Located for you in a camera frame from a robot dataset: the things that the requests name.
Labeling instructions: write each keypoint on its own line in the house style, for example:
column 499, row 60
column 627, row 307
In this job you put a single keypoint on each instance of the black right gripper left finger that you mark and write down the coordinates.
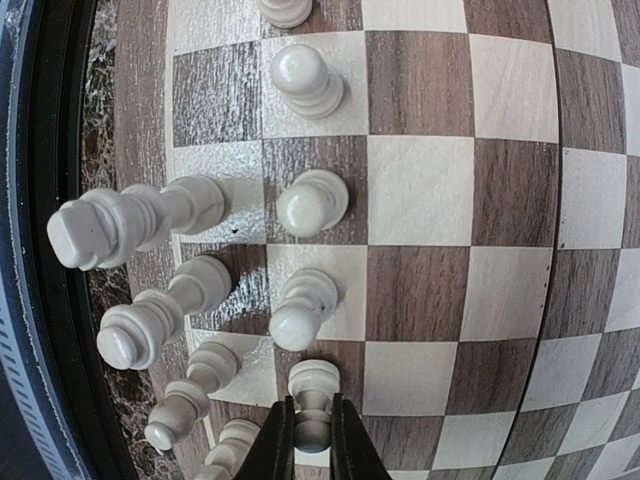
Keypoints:
column 271, row 456

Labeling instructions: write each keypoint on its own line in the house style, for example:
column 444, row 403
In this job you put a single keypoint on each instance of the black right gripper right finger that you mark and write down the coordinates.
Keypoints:
column 352, row 453

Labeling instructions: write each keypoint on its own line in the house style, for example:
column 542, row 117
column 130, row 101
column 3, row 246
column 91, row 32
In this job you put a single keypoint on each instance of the white chess knight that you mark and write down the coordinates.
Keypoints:
column 225, row 460

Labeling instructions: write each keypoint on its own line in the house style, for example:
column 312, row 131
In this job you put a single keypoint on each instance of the white chess piece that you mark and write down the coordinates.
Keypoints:
column 211, row 367
column 132, row 336

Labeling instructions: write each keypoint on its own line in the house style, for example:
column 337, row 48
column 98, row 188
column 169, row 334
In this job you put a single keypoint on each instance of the white chess pawn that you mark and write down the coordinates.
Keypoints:
column 285, row 14

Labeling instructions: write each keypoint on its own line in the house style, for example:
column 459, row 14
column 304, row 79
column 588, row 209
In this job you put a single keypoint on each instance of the wooden chess board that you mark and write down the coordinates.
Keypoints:
column 487, row 265

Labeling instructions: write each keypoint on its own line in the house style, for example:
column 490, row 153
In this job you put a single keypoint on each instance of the white slotted cable duct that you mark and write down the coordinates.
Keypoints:
column 44, row 448

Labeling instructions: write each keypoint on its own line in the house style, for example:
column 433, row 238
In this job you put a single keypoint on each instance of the black front rail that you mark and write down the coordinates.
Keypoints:
column 59, row 36

